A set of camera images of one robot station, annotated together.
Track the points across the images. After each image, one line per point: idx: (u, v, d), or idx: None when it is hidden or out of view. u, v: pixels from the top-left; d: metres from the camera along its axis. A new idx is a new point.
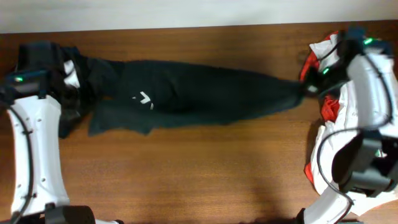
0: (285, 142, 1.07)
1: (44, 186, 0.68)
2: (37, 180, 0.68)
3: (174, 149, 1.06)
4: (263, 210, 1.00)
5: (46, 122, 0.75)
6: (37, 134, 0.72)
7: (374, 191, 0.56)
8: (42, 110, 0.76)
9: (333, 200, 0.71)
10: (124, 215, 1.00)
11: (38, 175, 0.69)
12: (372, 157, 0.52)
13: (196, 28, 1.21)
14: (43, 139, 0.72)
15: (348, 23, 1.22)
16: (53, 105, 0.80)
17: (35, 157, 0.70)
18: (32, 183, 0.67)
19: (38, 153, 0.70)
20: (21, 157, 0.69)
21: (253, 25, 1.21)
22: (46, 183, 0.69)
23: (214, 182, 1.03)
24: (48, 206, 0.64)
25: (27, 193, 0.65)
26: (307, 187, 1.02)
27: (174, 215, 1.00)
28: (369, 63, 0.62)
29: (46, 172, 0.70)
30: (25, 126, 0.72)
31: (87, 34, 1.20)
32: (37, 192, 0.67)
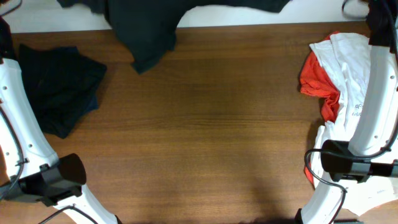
0: (285, 142, 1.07)
1: (33, 152, 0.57)
2: (25, 147, 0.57)
3: (165, 151, 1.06)
4: (263, 210, 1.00)
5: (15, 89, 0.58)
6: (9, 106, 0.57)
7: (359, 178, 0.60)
8: (5, 76, 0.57)
9: (326, 190, 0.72)
10: (124, 215, 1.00)
11: (25, 140, 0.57)
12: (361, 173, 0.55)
13: (196, 28, 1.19)
14: (17, 101, 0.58)
15: (347, 23, 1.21)
16: (13, 69, 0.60)
17: (18, 127, 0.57)
18: (20, 148, 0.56)
19: (19, 121, 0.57)
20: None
21: (254, 25, 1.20)
22: (8, 92, 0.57)
23: (214, 182, 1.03)
24: (43, 167, 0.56)
25: (18, 158, 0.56)
26: (308, 188, 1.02)
27: (174, 215, 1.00)
28: (393, 68, 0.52)
29: (33, 137, 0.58)
30: None
31: (83, 34, 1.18)
32: (30, 157, 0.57)
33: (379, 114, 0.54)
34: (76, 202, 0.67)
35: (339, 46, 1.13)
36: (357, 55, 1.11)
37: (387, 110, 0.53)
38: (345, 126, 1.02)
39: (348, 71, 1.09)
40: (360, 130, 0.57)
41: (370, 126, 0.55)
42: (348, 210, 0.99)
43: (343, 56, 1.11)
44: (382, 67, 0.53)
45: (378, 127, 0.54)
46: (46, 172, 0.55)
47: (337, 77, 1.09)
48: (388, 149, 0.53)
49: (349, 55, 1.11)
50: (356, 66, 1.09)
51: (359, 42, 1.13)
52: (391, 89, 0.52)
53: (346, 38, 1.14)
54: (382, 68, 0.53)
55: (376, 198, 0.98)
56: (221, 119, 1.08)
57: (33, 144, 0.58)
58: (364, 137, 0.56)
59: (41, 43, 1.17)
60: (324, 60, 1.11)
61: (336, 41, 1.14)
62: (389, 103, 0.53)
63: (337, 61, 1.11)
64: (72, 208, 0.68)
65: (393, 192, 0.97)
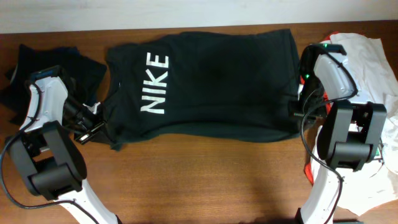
0: (284, 143, 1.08)
1: (45, 117, 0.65)
2: (42, 112, 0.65)
3: (166, 151, 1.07)
4: (263, 210, 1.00)
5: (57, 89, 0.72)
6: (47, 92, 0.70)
7: (358, 160, 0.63)
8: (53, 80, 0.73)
9: (324, 180, 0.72)
10: (123, 215, 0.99)
11: (45, 108, 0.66)
12: (348, 122, 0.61)
13: (196, 28, 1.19)
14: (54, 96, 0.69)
15: (347, 23, 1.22)
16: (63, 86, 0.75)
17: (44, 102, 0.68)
18: (38, 111, 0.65)
19: (48, 102, 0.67)
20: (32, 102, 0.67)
21: (254, 24, 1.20)
22: (52, 88, 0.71)
23: (214, 182, 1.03)
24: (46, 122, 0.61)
25: (33, 116, 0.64)
26: (308, 187, 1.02)
27: (173, 214, 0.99)
28: (329, 58, 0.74)
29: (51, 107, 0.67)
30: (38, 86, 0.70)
31: (84, 33, 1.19)
32: (41, 117, 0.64)
33: (336, 77, 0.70)
34: (76, 197, 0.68)
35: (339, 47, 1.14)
36: (357, 55, 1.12)
37: (340, 78, 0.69)
38: None
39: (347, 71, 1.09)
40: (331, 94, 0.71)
41: (335, 86, 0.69)
42: (347, 210, 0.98)
43: None
44: (323, 63, 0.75)
45: (341, 83, 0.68)
46: (45, 128, 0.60)
47: None
48: (356, 89, 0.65)
49: (349, 55, 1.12)
50: (355, 66, 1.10)
51: (359, 43, 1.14)
52: (335, 67, 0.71)
53: (346, 39, 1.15)
54: (323, 65, 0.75)
55: (376, 198, 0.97)
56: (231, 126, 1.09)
57: (48, 111, 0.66)
58: (336, 93, 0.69)
59: (42, 43, 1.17)
60: None
61: (336, 41, 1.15)
62: (338, 74, 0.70)
63: None
64: (71, 203, 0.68)
65: (393, 192, 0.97)
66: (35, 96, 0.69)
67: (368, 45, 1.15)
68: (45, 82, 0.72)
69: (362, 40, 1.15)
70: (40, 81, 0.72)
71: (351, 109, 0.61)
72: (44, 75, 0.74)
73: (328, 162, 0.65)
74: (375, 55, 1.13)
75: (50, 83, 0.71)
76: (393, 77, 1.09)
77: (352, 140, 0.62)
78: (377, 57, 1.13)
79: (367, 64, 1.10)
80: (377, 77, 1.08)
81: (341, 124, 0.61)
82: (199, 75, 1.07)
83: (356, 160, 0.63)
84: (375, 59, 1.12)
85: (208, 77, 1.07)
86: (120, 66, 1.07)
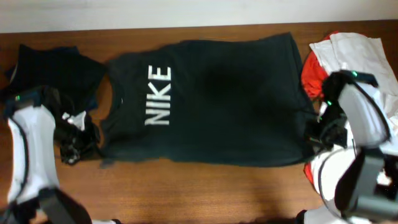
0: None
1: (37, 175, 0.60)
2: (32, 169, 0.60)
3: None
4: (263, 210, 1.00)
5: (42, 127, 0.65)
6: (33, 137, 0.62)
7: (378, 218, 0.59)
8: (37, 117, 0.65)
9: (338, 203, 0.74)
10: (123, 215, 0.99)
11: (34, 162, 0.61)
12: (374, 175, 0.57)
13: (196, 28, 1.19)
14: (42, 143, 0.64)
15: (347, 23, 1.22)
16: (47, 116, 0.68)
17: (32, 151, 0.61)
18: (28, 170, 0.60)
19: (36, 150, 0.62)
20: (18, 150, 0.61)
21: (255, 24, 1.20)
22: (36, 129, 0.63)
23: (214, 182, 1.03)
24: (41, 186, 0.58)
25: (23, 178, 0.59)
26: (308, 187, 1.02)
27: (173, 214, 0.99)
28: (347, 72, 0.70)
29: (41, 163, 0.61)
30: (21, 128, 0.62)
31: (84, 33, 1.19)
32: (33, 179, 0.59)
33: (365, 116, 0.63)
34: None
35: (339, 46, 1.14)
36: (357, 55, 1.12)
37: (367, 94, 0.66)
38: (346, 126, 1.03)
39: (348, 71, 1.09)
40: (359, 137, 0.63)
41: (362, 125, 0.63)
42: None
43: (343, 56, 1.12)
44: (351, 96, 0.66)
45: (368, 123, 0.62)
46: (43, 200, 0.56)
47: None
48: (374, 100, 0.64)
49: (349, 55, 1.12)
50: (355, 66, 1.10)
51: (359, 42, 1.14)
52: (364, 101, 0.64)
53: (346, 38, 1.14)
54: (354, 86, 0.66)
55: None
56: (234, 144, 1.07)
57: (40, 175, 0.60)
58: (364, 137, 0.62)
59: (42, 43, 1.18)
60: (324, 60, 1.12)
61: (336, 41, 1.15)
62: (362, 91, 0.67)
63: (337, 61, 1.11)
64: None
65: None
66: (18, 139, 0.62)
67: (368, 44, 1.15)
68: (25, 117, 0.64)
69: (362, 40, 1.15)
70: (19, 117, 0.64)
71: (382, 162, 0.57)
72: (23, 102, 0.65)
73: (344, 213, 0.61)
74: (375, 55, 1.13)
75: (34, 122, 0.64)
76: (392, 77, 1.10)
77: (377, 195, 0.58)
78: (377, 56, 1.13)
79: (367, 63, 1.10)
80: (378, 77, 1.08)
81: (367, 177, 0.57)
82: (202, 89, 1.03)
83: (375, 218, 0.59)
84: (375, 58, 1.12)
85: (211, 91, 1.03)
86: (124, 81, 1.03)
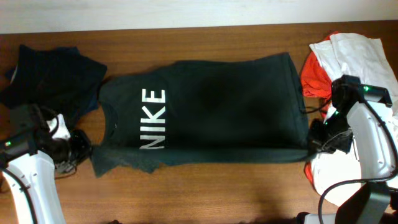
0: None
1: None
2: None
3: None
4: (262, 210, 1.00)
5: (43, 177, 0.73)
6: (35, 190, 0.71)
7: None
8: (38, 166, 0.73)
9: None
10: (124, 215, 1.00)
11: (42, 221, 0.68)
12: (375, 208, 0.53)
13: (196, 28, 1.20)
14: (43, 196, 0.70)
15: (347, 23, 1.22)
16: (46, 160, 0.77)
17: (39, 205, 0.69)
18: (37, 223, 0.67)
19: (40, 200, 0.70)
20: (21, 204, 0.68)
21: (254, 25, 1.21)
22: (37, 178, 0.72)
23: (214, 182, 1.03)
24: None
25: None
26: (307, 187, 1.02)
27: (174, 214, 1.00)
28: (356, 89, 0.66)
29: (46, 215, 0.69)
30: (22, 182, 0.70)
31: (85, 35, 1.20)
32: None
33: (375, 145, 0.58)
34: None
35: (339, 47, 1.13)
36: (357, 55, 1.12)
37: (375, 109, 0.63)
38: None
39: (348, 71, 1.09)
40: (364, 167, 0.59)
41: (372, 155, 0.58)
42: None
43: (343, 57, 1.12)
44: (360, 116, 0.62)
45: (379, 154, 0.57)
46: None
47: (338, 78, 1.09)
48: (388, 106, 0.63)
49: (349, 55, 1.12)
50: (355, 66, 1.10)
51: (360, 42, 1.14)
52: (374, 126, 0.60)
53: (346, 39, 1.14)
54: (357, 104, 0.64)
55: None
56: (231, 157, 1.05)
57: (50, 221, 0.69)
58: (369, 166, 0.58)
59: (43, 45, 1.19)
60: (324, 60, 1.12)
61: (336, 41, 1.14)
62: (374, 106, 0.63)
63: (337, 61, 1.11)
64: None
65: None
66: (20, 195, 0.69)
67: (368, 45, 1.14)
68: (23, 169, 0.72)
69: (362, 40, 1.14)
70: (12, 167, 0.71)
71: (385, 196, 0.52)
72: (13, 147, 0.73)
73: None
74: (375, 55, 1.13)
75: (33, 172, 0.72)
76: (393, 78, 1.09)
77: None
78: (377, 57, 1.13)
79: (367, 64, 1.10)
80: (378, 78, 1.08)
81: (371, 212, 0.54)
82: (196, 103, 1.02)
83: None
84: (375, 59, 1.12)
85: (206, 105, 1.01)
86: (115, 105, 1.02)
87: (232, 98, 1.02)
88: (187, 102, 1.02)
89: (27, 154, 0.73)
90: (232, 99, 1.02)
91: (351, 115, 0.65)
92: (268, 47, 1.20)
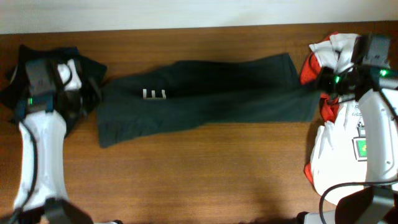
0: (285, 142, 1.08)
1: (46, 183, 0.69)
2: (41, 177, 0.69)
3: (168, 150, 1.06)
4: (262, 210, 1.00)
5: (53, 135, 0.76)
6: (44, 142, 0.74)
7: None
8: (48, 122, 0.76)
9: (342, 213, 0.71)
10: (124, 215, 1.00)
11: (43, 172, 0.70)
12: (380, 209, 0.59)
13: (196, 28, 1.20)
14: (47, 155, 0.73)
15: (347, 23, 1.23)
16: (58, 123, 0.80)
17: (40, 154, 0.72)
18: (36, 180, 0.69)
19: (45, 154, 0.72)
20: (27, 161, 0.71)
21: (253, 25, 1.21)
22: (46, 139, 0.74)
23: (214, 183, 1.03)
24: (47, 198, 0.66)
25: (32, 188, 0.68)
26: (307, 188, 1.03)
27: (174, 215, 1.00)
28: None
29: (50, 168, 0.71)
30: (33, 134, 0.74)
31: (85, 35, 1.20)
32: (40, 189, 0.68)
33: (386, 142, 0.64)
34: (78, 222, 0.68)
35: (339, 46, 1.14)
36: None
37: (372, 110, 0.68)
38: (345, 126, 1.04)
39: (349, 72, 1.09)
40: (373, 170, 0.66)
41: (382, 155, 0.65)
42: None
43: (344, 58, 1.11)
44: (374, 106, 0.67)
45: (388, 154, 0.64)
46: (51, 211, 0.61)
47: None
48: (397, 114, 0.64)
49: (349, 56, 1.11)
50: None
51: None
52: (387, 119, 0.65)
53: (346, 39, 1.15)
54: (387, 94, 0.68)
55: None
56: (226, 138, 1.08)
57: (48, 175, 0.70)
58: (378, 168, 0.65)
59: (43, 45, 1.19)
60: (324, 60, 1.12)
61: (335, 41, 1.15)
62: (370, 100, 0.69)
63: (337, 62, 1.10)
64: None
65: None
66: (28, 144, 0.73)
67: None
68: (35, 122, 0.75)
69: None
70: (30, 122, 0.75)
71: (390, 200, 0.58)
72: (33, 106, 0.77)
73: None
74: None
75: (43, 127, 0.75)
76: None
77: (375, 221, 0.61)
78: None
79: None
80: None
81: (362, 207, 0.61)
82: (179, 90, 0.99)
83: None
84: None
85: (195, 84, 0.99)
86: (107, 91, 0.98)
87: (220, 76, 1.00)
88: (175, 88, 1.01)
89: (43, 112, 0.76)
90: (220, 78, 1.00)
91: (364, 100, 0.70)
92: (268, 47, 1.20)
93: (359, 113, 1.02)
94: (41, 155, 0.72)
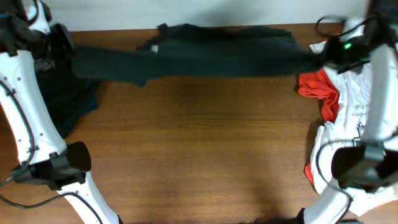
0: (285, 142, 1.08)
1: (44, 140, 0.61)
2: (37, 135, 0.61)
3: (168, 150, 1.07)
4: (263, 210, 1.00)
5: (27, 81, 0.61)
6: (21, 96, 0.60)
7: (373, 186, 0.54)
8: (19, 68, 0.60)
9: (332, 196, 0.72)
10: (124, 214, 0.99)
11: (36, 129, 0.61)
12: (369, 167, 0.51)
13: None
14: (27, 89, 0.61)
15: None
16: (27, 63, 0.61)
17: (27, 107, 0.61)
18: (32, 135, 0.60)
19: (28, 104, 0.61)
20: (14, 120, 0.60)
21: None
22: (22, 83, 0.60)
23: (214, 182, 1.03)
24: (52, 155, 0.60)
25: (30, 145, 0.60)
26: (307, 187, 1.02)
27: (174, 214, 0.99)
28: (395, 61, 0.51)
29: (40, 124, 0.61)
30: (5, 86, 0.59)
31: (85, 33, 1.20)
32: (40, 145, 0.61)
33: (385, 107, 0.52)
34: (78, 189, 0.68)
35: None
36: None
37: (392, 83, 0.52)
38: (345, 126, 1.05)
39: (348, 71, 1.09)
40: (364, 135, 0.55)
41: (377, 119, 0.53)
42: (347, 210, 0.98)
43: None
44: (384, 65, 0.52)
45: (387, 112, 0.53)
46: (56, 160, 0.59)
47: (338, 78, 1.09)
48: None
49: None
50: None
51: None
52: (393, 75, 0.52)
53: None
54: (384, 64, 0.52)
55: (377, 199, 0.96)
56: (221, 118, 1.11)
57: (44, 132, 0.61)
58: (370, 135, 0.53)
59: None
60: None
61: None
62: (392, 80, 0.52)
63: None
64: (74, 195, 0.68)
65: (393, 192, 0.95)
66: (5, 98, 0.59)
67: None
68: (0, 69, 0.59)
69: None
70: None
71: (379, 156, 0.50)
72: None
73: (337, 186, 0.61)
74: None
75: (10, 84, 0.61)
76: None
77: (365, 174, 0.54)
78: None
79: None
80: None
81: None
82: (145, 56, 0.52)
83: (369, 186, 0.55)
84: None
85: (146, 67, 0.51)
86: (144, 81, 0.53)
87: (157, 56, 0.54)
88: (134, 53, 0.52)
89: (6, 54, 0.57)
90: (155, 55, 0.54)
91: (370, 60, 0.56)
92: None
93: (358, 113, 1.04)
94: (24, 105, 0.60)
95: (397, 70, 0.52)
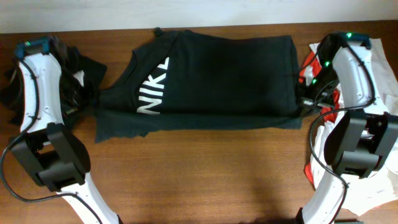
0: (285, 142, 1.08)
1: (49, 114, 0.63)
2: (42, 107, 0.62)
3: (168, 150, 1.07)
4: (263, 210, 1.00)
5: (50, 73, 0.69)
6: (43, 80, 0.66)
7: (365, 168, 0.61)
8: (46, 61, 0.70)
9: (328, 186, 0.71)
10: (124, 214, 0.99)
11: (45, 104, 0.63)
12: (357, 135, 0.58)
13: (196, 28, 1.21)
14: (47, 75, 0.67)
15: (347, 23, 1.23)
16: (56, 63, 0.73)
17: (41, 88, 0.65)
18: (38, 106, 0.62)
19: (46, 87, 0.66)
20: (27, 95, 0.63)
21: (254, 24, 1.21)
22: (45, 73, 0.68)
23: (214, 182, 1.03)
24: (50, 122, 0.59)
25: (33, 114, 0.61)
26: (308, 187, 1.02)
27: (173, 214, 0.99)
28: (351, 53, 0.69)
29: (50, 102, 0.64)
30: (33, 72, 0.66)
31: (85, 33, 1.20)
32: (43, 116, 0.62)
33: (356, 82, 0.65)
34: (78, 190, 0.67)
35: None
36: None
37: (354, 70, 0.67)
38: None
39: None
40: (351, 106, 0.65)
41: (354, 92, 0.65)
42: (348, 210, 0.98)
43: None
44: (343, 60, 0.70)
45: (359, 88, 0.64)
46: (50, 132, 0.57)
47: None
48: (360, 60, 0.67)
49: None
50: None
51: None
52: (355, 65, 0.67)
53: None
54: (342, 58, 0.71)
55: (376, 198, 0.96)
56: None
57: (50, 108, 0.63)
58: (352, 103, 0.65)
59: None
60: None
61: None
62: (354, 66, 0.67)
63: None
64: (74, 196, 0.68)
65: (393, 192, 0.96)
66: (28, 79, 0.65)
67: None
68: (35, 62, 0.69)
69: None
70: (28, 61, 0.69)
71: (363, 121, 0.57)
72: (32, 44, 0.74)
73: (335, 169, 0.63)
74: (375, 56, 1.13)
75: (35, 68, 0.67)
76: (393, 78, 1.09)
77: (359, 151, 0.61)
78: (377, 57, 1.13)
79: None
80: (378, 78, 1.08)
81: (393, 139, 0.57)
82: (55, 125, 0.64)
83: (363, 167, 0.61)
84: (375, 59, 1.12)
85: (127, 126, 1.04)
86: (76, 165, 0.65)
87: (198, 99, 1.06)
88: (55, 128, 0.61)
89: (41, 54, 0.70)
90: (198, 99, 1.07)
91: (337, 60, 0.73)
92: None
93: None
94: (42, 89, 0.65)
95: (354, 58, 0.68)
